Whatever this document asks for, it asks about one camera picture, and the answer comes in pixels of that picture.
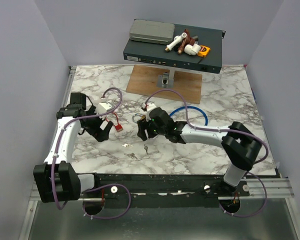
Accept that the white pvc elbow fitting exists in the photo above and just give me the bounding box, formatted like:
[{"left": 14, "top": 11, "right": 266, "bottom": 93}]
[{"left": 184, "top": 44, "right": 202, "bottom": 56}]

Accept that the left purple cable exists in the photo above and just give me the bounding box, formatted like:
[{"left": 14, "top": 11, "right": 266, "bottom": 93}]
[{"left": 49, "top": 87, "right": 132, "bottom": 221}]

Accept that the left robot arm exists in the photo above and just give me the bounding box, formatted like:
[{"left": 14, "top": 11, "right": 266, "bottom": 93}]
[{"left": 33, "top": 92, "right": 114, "bottom": 203}]

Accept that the dark grey pipe piece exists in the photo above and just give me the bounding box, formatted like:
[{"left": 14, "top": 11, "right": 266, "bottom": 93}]
[{"left": 192, "top": 35, "right": 199, "bottom": 41}]

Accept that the wooden base board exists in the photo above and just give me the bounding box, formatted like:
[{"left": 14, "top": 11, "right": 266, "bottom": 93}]
[{"left": 126, "top": 65, "right": 203, "bottom": 104}]

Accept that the metal bracket with lock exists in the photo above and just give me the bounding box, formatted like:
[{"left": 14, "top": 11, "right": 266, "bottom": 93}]
[{"left": 156, "top": 72, "right": 174, "bottom": 89}]

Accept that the red cable padlock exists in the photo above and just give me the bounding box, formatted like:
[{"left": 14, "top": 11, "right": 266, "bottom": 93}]
[{"left": 111, "top": 112, "right": 123, "bottom": 133}]

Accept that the brass padlock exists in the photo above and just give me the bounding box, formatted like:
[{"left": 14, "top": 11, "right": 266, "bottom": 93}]
[{"left": 132, "top": 113, "right": 146, "bottom": 124}]

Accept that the blue cable lock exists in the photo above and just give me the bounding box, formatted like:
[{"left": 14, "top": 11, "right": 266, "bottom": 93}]
[{"left": 169, "top": 105, "right": 209, "bottom": 126}]

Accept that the white pvc pipe fitting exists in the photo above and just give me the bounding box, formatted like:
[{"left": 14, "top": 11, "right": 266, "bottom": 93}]
[{"left": 165, "top": 32, "right": 187, "bottom": 52}]

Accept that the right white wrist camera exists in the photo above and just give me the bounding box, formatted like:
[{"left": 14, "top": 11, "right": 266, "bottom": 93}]
[{"left": 141, "top": 102, "right": 157, "bottom": 112}]

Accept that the silver key set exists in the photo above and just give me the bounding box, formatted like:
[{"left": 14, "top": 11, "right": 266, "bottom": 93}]
[{"left": 124, "top": 152, "right": 138, "bottom": 159}]

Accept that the black mounting base plate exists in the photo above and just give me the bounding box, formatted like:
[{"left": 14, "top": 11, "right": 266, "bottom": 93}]
[{"left": 80, "top": 173, "right": 250, "bottom": 210}]

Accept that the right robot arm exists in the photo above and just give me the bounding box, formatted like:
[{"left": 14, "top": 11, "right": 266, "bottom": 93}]
[{"left": 137, "top": 106, "right": 262, "bottom": 196}]

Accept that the yellow tape measure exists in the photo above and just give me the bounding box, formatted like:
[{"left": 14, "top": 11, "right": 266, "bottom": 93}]
[{"left": 197, "top": 45, "right": 211, "bottom": 58}]

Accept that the grey plastic tool case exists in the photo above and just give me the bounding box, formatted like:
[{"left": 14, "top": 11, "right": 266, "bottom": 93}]
[{"left": 129, "top": 19, "right": 175, "bottom": 45}]

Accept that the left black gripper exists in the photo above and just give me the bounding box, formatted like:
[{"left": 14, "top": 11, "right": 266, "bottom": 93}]
[{"left": 83, "top": 106, "right": 114, "bottom": 142}]

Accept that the brown pipe fitting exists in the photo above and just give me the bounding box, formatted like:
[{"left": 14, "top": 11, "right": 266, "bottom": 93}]
[{"left": 177, "top": 29, "right": 196, "bottom": 55}]

